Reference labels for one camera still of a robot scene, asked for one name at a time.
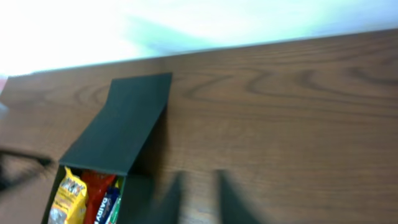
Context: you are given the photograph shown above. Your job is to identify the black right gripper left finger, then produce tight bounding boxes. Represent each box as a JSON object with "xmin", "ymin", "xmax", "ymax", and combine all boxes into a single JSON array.
[{"xmin": 146, "ymin": 172, "xmax": 185, "ymax": 224}]

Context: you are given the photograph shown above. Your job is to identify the yellow Hacks candy bag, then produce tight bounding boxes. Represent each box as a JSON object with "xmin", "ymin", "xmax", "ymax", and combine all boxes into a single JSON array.
[{"xmin": 47, "ymin": 167, "xmax": 88, "ymax": 224}]

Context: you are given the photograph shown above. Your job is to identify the dark green gift box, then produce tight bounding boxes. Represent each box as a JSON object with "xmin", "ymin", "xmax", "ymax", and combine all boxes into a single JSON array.
[{"xmin": 42, "ymin": 73, "xmax": 172, "ymax": 223}]

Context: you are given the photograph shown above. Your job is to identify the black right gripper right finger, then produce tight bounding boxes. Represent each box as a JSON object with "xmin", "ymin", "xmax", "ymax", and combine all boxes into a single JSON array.
[{"xmin": 216, "ymin": 170, "xmax": 262, "ymax": 224}]

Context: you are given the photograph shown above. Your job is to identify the Dairy Milk chocolate bar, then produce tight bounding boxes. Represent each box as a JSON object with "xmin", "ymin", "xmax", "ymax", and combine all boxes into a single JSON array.
[{"xmin": 94, "ymin": 187, "xmax": 120, "ymax": 224}]

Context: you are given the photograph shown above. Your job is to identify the red Hacks candy bag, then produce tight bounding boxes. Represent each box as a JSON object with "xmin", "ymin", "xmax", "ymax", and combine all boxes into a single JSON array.
[{"xmin": 81, "ymin": 170, "xmax": 116, "ymax": 224}]

